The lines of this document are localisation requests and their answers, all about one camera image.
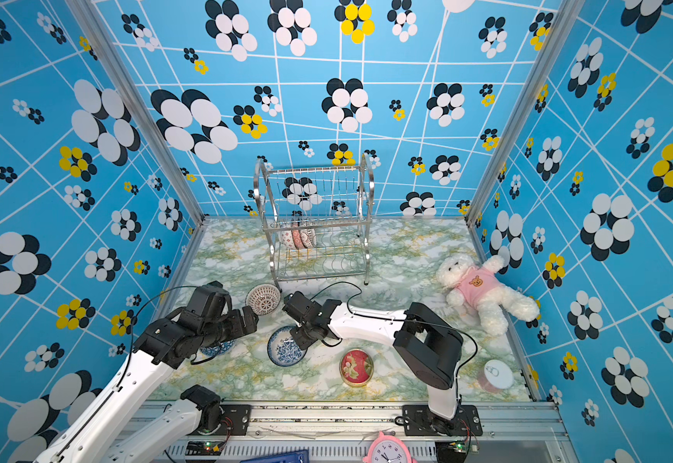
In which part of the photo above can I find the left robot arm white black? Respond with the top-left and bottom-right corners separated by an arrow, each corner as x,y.
36,281 -> 258,462

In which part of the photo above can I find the red gold round tin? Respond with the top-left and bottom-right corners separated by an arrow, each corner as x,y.
339,349 -> 374,387

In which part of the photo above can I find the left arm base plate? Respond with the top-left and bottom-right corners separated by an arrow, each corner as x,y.
195,403 -> 253,437

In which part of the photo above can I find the pink alarm clock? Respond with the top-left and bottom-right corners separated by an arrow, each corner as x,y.
363,431 -> 417,463

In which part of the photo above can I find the dark blue patterned bowl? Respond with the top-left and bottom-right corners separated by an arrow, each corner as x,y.
199,341 -> 236,358

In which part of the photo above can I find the aluminium front rail frame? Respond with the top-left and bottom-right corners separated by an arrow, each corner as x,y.
153,400 -> 580,462

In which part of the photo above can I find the pink white round container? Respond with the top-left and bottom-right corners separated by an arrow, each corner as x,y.
477,360 -> 515,394

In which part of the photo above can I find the black leaf patterned bowl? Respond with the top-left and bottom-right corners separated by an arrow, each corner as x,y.
292,229 -> 305,250

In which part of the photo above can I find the blue box at front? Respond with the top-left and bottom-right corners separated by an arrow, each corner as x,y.
241,449 -> 309,463

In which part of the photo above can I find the right green circuit board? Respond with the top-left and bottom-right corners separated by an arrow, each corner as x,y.
435,442 -> 467,463

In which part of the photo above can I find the stainless steel dish rack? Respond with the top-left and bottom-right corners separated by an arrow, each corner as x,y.
253,155 -> 375,287

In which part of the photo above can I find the red striped white bowl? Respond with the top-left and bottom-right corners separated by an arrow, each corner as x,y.
300,228 -> 317,249

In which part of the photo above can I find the green circuit board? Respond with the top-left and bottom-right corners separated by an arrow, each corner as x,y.
185,441 -> 224,456
435,442 -> 467,463

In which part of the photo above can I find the blue floral white bowl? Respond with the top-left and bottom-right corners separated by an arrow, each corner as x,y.
267,325 -> 307,368

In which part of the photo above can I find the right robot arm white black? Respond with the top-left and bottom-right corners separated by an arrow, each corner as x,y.
283,291 -> 464,422

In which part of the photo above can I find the left green circuit board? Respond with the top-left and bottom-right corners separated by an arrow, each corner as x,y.
185,441 -> 224,456

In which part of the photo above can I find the white teddy bear pink shirt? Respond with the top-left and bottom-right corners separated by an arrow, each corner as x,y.
436,253 -> 540,337

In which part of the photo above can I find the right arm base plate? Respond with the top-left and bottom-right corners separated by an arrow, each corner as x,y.
394,405 -> 483,437

